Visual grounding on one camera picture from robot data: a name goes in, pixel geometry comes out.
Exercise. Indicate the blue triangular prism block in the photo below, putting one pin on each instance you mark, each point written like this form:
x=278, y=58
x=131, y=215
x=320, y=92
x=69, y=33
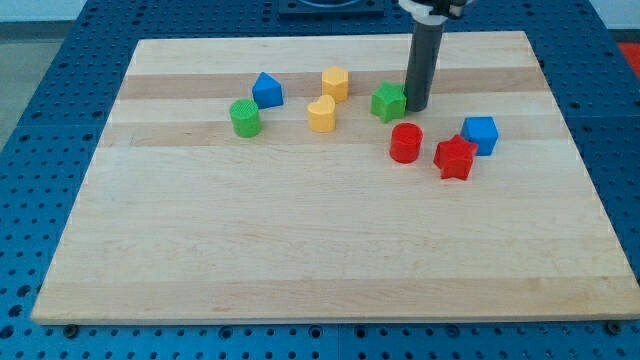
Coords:
x=267, y=91

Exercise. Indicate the red cylinder block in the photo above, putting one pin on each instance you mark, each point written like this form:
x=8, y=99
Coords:
x=405, y=144

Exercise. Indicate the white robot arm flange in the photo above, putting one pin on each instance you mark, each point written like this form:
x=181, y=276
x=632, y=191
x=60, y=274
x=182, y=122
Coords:
x=434, y=12

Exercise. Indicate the yellow hexagon block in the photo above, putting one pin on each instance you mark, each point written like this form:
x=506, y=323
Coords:
x=335, y=82

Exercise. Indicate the red star block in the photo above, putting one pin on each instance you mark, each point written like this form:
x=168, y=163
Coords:
x=455, y=157

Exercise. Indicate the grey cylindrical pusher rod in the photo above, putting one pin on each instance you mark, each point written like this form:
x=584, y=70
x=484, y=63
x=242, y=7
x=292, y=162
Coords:
x=423, y=56

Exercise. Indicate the green star block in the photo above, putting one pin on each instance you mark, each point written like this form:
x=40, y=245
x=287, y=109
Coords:
x=388, y=102

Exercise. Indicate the yellow heart block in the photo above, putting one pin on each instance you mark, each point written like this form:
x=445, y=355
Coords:
x=321, y=114

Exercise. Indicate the blue cube block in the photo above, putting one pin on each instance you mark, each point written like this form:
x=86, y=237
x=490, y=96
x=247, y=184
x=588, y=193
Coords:
x=482, y=131

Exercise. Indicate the light wooden board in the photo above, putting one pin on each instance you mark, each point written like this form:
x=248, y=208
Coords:
x=180, y=221

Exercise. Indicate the green cylinder block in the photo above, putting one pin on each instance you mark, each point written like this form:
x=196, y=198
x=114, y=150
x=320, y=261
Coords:
x=245, y=118

